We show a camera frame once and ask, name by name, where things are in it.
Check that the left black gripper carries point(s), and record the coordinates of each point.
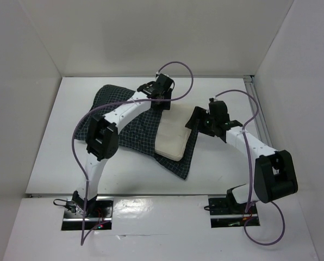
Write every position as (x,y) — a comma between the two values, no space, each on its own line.
(164,106)

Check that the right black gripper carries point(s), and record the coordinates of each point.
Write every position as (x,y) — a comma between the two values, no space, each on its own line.
(199,119)

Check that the cream white pillow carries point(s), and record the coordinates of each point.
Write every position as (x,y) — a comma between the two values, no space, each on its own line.
(172,134)

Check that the dark blue checkered pillowcase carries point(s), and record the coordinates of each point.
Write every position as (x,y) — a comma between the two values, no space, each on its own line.
(140,134)

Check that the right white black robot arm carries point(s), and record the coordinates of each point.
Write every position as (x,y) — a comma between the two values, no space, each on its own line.
(272,172)

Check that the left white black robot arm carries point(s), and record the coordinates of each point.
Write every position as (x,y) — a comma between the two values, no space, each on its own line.
(102,140)

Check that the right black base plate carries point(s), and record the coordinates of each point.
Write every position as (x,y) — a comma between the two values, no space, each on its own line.
(226,213)

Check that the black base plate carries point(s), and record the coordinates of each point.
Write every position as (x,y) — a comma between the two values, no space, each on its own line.
(226,213)
(100,217)

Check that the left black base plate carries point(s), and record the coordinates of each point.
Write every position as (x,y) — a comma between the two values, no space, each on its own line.
(100,217)

